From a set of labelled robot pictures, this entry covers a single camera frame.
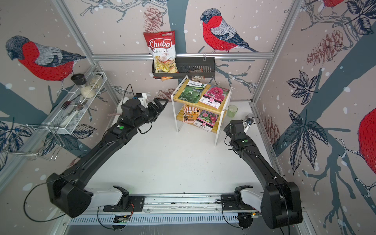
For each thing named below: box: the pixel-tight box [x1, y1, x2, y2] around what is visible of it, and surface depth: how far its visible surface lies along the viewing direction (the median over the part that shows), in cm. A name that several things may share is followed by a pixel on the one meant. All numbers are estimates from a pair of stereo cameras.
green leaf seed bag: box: [178, 80, 208, 104], surface depth 81 cm
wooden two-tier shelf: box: [170, 75, 234, 147], surface depth 82 cm
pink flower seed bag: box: [198, 86, 230, 110], surface depth 79 cm
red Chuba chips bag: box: [143, 30, 179, 73], surface depth 85 cm
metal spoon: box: [66, 99, 88, 118], surface depth 73 cm
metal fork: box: [60, 93, 83, 111], surface depth 72 cm
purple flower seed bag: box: [193, 110, 220, 133], surface depth 90 cm
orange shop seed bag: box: [183, 104, 201, 123], surface depth 94 cm
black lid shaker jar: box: [70, 73, 96, 99], surface depth 77 cm
